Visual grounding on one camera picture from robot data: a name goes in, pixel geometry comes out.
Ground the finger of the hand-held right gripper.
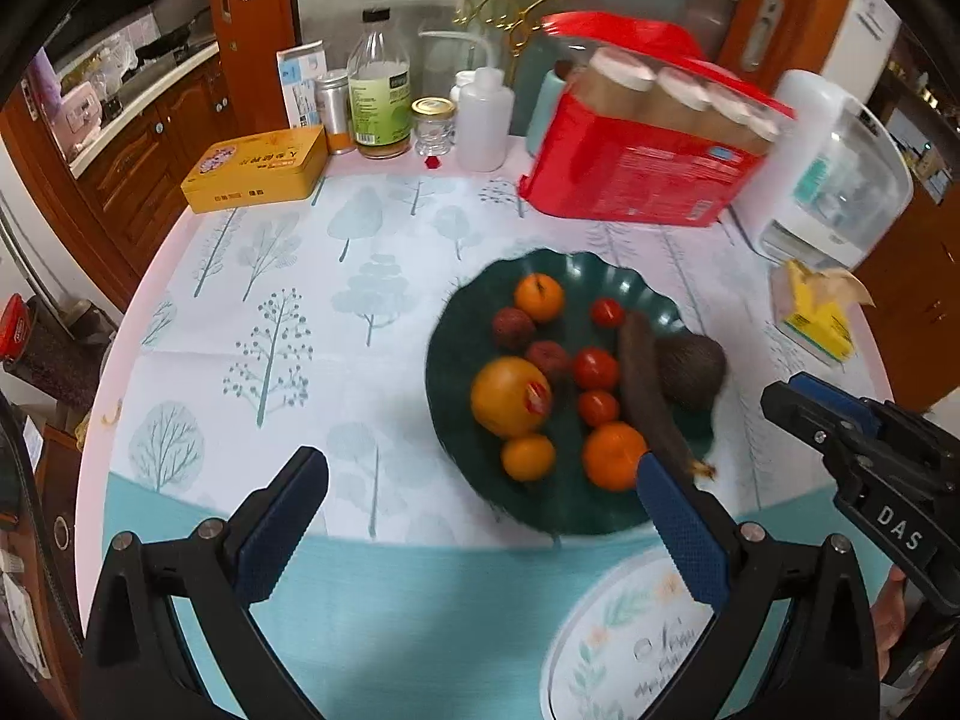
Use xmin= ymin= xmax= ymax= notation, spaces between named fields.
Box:
xmin=791 ymin=373 xmax=882 ymax=436
xmin=761 ymin=382 xmax=863 ymax=466

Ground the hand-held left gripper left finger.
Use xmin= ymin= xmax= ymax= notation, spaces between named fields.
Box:
xmin=79 ymin=446 xmax=331 ymax=720

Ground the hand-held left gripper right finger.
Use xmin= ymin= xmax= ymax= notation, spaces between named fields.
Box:
xmin=636 ymin=451 xmax=880 ymax=720

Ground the orange tangerine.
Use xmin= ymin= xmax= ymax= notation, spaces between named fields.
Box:
xmin=583 ymin=422 xmax=650 ymax=492
xmin=501 ymin=433 xmax=557 ymax=482
xmin=514 ymin=272 xmax=565 ymax=321

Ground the dark brown avocado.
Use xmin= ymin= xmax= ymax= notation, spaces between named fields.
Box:
xmin=655 ymin=334 xmax=728 ymax=412

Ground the dark brown banana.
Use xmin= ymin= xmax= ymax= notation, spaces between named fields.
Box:
xmin=616 ymin=311 xmax=717 ymax=479

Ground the red lychee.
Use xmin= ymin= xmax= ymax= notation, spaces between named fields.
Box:
xmin=525 ymin=340 xmax=572 ymax=387
xmin=493 ymin=307 xmax=537 ymax=350

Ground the orange grapefruit with red sticker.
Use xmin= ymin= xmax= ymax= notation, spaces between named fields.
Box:
xmin=470 ymin=357 xmax=554 ymax=438

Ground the dark green scalloped plate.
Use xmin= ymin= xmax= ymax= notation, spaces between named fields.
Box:
xmin=425 ymin=247 xmax=732 ymax=537

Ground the person's right hand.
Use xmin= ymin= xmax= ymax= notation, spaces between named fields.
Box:
xmin=874 ymin=568 xmax=910 ymax=653

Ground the yellow tissue pack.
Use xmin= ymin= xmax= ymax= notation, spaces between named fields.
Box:
xmin=771 ymin=259 xmax=877 ymax=368

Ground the white floral print plate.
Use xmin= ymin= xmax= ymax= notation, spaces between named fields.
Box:
xmin=541 ymin=544 xmax=725 ymax=720

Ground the brown wooden cabinet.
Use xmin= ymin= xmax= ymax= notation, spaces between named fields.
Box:
xmin=0 ymin=52 xmax=226 ymax=308
xmin=855 ymin=225 xmax=960 ymax=413

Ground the tree print tablecloth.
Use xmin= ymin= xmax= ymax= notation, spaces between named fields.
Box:
xmin=97 ymin=157 xmax=901 ymax=720

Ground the white plastic appliance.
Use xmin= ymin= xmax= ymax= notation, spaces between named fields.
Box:
xmin=739 ymin=69 xmax=914 ymax=271

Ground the red package of jars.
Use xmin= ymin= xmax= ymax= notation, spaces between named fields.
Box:
xmin=517 ymin=11 xmax=797 ymax=228

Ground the red lidded container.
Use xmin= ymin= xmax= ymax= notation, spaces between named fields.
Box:
xmin=0 ymin=294 xmax=35 ymax=376

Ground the yellow tin box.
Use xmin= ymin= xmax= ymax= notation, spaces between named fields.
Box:
xmin=180 ymin=125 xmax=329 ymax=213

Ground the brown wooden door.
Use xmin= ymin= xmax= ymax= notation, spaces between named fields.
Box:
xmin=716 ymin=0 xmax=856 ymax=91

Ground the teal cup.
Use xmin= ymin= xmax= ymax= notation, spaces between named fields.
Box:
xmin=525 ymin=64 xmax=578 ymax=158

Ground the white squeeze bottle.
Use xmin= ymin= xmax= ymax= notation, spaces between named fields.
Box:
xmin=416 ymin=30 xmax=515 ymax=173

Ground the silver metal can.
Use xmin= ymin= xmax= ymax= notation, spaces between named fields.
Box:
xmin=315 ymin=69 xmax=355 ymax=157

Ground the small glass jar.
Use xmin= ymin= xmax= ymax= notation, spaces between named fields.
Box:
xmin=410 ymin=96 xmax=458 ymax=158

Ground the white and blue box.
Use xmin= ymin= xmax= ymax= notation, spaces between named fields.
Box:
xmin=276 ymin=40 xmax=331 ymax=132

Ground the green label glass bottle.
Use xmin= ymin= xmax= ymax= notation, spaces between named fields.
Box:
xmin=346 ymin=7 xmax=413 ymax=160

